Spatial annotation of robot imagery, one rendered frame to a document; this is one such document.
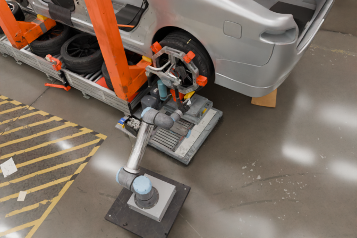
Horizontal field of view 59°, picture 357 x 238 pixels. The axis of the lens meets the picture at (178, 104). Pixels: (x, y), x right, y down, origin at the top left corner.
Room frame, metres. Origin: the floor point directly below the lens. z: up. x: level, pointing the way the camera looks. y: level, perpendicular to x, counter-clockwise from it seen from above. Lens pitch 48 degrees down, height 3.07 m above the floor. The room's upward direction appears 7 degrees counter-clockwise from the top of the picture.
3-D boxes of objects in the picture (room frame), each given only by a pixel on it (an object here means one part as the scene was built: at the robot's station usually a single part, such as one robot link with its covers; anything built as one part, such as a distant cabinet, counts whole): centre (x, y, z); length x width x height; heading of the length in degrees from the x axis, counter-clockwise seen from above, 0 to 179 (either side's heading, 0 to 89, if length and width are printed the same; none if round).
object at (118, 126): (2.07, 0.49, 0.44); 0.43 x 0.17 x 0.03; 51
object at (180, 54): (2.46, -0.01, 0.85); 0.54 x 0.07 x 0.54; 51
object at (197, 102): (2.59, -0.12, 0.32); 0.40 x 0.30 x 0.28; 51
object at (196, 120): (2.59, -0.12, 0.13); 0.50 x 0.36 x 0.10; 51
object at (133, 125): (2.06, 0.48, 0.51); 0.20 x 0.14 x 0.13; 42
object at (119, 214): (1.31, 0.39, 0.15); 0.60 x 0.60 x 0.30; 59
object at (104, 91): (3.35, 1.54, 0.28); 2.47 x 0.09 x 0.22; 51
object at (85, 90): (3.65, 1.30, 0.14); 2.47 x 0.85 x 0.27; 51
